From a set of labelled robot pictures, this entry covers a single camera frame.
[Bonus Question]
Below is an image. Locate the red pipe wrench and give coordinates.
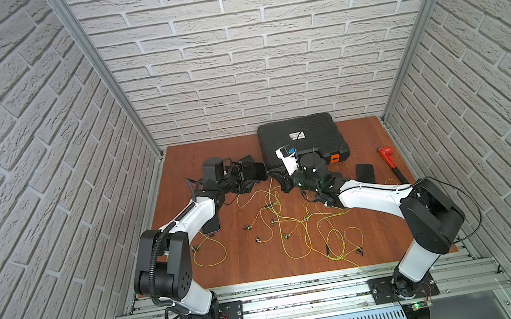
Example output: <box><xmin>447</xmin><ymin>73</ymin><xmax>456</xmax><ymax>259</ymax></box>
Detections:
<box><xmin>377</xmin><ymin>147</ymin><xmax>410</xmax><ymax>184</ymax></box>

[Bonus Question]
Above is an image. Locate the black plastic tool case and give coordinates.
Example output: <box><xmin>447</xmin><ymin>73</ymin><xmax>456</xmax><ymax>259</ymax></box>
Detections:
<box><xmin>257</xmin><ymin>112</ymin><xmax>351</xmax><ymax>170</ymax></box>

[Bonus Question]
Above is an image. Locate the yellow-green earphone cables tangle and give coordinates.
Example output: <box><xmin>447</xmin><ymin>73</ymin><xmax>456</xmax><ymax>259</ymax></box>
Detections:
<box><xmin>181</xmin><ymin>158</ymin><xmax>415</xmax><ymax>297</ymax></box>

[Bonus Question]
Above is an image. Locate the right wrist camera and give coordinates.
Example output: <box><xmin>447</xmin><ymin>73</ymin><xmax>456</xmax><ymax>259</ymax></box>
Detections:
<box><xmin>275</xmin><ymin>145</ymin><xmax>300</xmax><ymax>177</ymax></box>

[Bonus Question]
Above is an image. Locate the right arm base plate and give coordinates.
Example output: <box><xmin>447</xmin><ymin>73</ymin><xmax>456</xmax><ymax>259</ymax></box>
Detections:
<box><xmin>367</xmin><ymin>272</ymin><xmax>440</xmax><ymax>306</ymax></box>

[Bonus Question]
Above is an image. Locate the black smartphone blue edge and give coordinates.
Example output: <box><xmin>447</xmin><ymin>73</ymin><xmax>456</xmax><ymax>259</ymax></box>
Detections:
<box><xmin>355</xmin><ymin>163</ymin><xmax>376</xmax><ymax>184</ymax></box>

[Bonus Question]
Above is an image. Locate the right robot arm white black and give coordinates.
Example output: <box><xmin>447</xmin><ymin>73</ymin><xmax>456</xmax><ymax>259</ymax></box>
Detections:
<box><xmin>269</xmin><ymin>146</ymin><xmax>466</xmax><ymax>299</ymax></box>

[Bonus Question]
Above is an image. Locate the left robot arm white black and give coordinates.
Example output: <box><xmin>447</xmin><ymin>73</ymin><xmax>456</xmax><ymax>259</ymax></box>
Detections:
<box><xmin>133</xmin><ymin>156</ymin><xmax>268</xmax><ymax>319</ymax></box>

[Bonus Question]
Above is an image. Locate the aluminium rail frame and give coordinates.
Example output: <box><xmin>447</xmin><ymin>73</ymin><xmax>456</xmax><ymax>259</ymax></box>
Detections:
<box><xmin>117</xmin><ymin>249</ymin><xmax>511</xmax><ymax>319</ymax></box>

